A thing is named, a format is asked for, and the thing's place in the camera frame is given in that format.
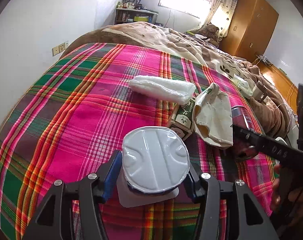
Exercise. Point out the wooden wardrobe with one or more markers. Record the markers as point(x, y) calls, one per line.
point(251, 27)

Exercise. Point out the brown steel thermos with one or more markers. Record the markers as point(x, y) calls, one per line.
point(260, 90)

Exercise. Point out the cluttered shelf cabinet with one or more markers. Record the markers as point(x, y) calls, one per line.
point(134, 16)

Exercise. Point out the wall socket plate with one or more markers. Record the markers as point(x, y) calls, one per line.
point(60, 47)

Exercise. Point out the red patterned can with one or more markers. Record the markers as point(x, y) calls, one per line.
point(240, 117)

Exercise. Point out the white fluffy towel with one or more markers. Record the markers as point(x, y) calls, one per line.
point(161, 88)

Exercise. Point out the brown cream patterned blanket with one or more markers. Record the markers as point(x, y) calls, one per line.
point(191, 45)

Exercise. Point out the brown teddy bear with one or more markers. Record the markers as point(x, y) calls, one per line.
point(211, 32)

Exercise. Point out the bright window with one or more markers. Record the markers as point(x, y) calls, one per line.
point(184, 1)

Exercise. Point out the wooden headboard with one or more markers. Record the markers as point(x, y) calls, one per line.
point(281, 80)

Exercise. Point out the white lidded plastic cup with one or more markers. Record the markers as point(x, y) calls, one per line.
point(154, 160)

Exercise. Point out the person's right hand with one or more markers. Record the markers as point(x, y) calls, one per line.
point(275, 192)

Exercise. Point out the white tissue dispenser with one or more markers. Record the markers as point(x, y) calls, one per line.
point(244, 86)

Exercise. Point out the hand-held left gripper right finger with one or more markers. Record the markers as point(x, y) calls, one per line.
point(191, 182)

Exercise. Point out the floral curtain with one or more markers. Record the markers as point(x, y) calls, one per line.
point(222, 7)

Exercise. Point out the cream cloth bag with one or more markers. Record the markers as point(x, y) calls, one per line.
point(214, 115)

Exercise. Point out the green white carton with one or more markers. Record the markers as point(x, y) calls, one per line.
point(184, 116)

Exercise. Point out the pink green plaid blanket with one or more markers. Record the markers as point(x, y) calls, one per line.
point(79, 105)

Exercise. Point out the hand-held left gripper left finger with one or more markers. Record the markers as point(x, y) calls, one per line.
point(111, 172)

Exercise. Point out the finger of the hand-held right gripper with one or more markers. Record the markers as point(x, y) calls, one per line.
point(244, 133)

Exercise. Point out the power strip on headboard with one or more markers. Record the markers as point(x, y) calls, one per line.
point(262, 59)

